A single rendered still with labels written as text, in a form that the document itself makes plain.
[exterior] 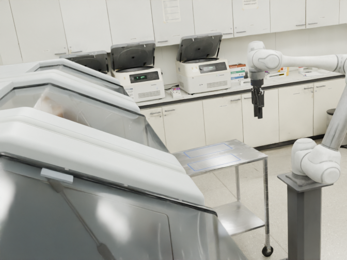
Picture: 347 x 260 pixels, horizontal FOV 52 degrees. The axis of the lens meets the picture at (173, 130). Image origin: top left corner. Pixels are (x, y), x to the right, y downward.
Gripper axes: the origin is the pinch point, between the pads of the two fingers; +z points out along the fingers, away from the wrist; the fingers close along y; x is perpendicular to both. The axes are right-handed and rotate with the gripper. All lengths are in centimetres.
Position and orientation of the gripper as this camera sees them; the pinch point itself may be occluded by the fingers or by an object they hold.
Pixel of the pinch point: (257, 112)
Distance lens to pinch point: 218.6
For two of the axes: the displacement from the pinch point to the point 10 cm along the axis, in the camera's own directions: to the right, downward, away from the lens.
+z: 1.0, 9.5, 2.9
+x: -9.7, 1.6, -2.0
